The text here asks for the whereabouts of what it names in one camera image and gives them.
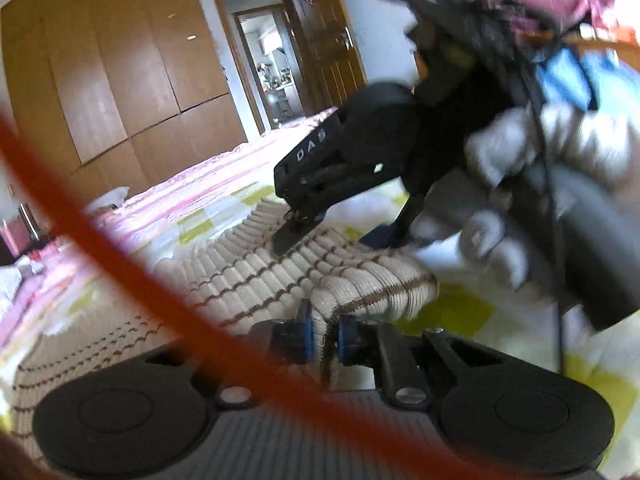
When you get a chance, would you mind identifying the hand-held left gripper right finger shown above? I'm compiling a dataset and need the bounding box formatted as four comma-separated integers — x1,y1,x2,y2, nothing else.
336,314,506,408

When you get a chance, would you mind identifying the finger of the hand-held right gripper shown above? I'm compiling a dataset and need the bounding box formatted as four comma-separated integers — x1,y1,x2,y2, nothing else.
362,180,433,250
274,206,327,257

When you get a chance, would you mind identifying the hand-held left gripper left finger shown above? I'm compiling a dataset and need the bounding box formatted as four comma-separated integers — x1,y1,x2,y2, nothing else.
145,299,316,408

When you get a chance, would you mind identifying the beige striped knit sweater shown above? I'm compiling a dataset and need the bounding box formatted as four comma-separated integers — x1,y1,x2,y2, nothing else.
10,197,441,441

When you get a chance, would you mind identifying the person's right hand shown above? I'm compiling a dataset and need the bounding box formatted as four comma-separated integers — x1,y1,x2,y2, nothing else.
415,102,640,293

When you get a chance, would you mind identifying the patterned bed sheet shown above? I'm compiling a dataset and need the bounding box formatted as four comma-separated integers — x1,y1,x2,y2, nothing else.
0,107,640,461

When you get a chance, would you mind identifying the grey folded cloth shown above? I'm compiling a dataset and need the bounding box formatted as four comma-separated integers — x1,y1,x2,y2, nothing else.
85,186,132,213

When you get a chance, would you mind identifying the blue cloth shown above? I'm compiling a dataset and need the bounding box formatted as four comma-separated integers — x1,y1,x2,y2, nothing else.
537,42,621,111

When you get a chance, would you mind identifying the wooden wardrobe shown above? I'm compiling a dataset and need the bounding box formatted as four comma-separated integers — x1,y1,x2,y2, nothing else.
0,0,248,196

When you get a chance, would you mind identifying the orange wooden furniture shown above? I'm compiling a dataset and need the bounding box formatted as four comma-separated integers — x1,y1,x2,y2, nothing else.
570,25,640,68

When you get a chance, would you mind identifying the metal thermos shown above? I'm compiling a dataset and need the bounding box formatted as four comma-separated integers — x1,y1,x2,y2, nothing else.
17,204,41,247

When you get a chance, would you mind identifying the pink box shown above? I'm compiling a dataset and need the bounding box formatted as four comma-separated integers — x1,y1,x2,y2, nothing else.
0,222,23,263

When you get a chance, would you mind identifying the grey printed pillow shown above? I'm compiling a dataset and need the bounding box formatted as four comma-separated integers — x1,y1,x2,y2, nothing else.
0,262,33,311

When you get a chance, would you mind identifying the red cable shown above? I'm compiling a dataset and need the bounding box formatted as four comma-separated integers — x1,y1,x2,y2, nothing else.
0,110,501,480

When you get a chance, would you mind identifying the black cable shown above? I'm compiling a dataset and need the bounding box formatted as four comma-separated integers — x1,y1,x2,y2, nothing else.
495,0,568,376

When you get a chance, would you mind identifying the wooden door frame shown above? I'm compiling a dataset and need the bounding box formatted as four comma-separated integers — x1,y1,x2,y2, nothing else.
209,0,306,136

